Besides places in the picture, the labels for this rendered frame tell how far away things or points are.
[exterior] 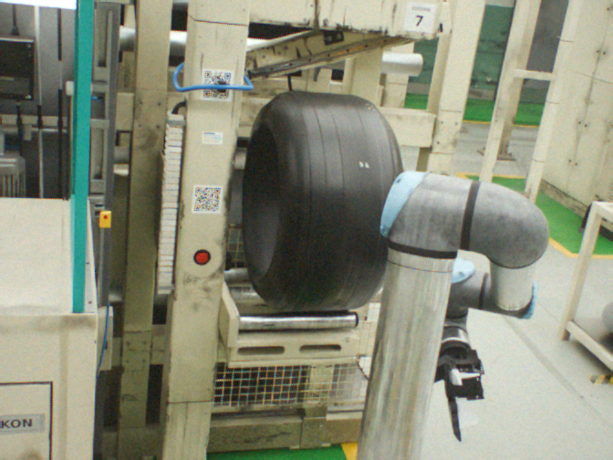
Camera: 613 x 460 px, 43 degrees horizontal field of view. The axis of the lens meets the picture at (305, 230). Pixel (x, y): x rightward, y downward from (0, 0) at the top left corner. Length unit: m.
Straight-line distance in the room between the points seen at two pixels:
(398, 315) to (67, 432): 0.58
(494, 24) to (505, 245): 11.12
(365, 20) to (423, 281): 1.14
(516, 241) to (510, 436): 2.33
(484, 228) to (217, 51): 0.89
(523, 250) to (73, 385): 0.75
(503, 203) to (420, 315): 0.22
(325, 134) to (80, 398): 0.90
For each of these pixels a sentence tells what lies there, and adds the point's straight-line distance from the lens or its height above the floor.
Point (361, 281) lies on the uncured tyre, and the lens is 1.95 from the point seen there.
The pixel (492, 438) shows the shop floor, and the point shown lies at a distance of 3.49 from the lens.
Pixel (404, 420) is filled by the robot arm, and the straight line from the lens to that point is 1.32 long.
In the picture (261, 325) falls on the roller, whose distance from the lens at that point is 2.06.
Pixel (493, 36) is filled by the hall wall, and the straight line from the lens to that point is 12.35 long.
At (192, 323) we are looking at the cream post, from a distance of 2.10.
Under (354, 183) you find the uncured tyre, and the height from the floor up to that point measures 1.33.
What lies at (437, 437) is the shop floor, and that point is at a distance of 3.39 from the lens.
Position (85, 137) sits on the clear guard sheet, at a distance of 1.16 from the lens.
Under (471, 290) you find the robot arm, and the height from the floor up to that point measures 1.16.
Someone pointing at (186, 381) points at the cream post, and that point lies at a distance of 2.19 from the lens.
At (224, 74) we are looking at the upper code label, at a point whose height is 1.54.
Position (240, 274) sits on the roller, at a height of 0.92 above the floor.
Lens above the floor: 1.84
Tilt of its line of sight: 20 degrees down
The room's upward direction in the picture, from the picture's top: 8 degrees clockwise
